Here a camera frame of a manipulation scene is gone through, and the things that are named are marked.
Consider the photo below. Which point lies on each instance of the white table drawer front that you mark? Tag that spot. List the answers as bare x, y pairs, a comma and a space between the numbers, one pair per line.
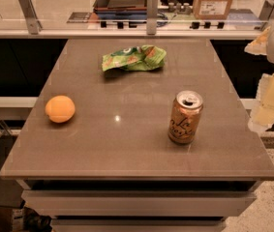
56, 203

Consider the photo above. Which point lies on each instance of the orange LaCroix soda can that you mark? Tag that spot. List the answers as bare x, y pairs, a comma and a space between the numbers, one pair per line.
185, 115

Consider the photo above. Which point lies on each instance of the green rice chip bag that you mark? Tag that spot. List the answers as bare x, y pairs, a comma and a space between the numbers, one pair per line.
137, 59

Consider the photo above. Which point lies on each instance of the orange fruit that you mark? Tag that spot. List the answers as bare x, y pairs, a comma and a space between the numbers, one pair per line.
60, 109

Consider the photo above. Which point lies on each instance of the left metal glass bracket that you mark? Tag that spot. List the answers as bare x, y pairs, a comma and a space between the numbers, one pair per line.
34, 26

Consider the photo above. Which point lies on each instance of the middle metal glass bracket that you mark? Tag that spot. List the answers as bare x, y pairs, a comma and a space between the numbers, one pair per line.
151, 21

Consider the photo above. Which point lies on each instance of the cardboard box with label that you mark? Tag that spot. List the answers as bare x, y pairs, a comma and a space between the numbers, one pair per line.
211, 9

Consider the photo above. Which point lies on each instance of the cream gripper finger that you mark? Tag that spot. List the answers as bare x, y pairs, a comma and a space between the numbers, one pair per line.
259, 44
262, 113

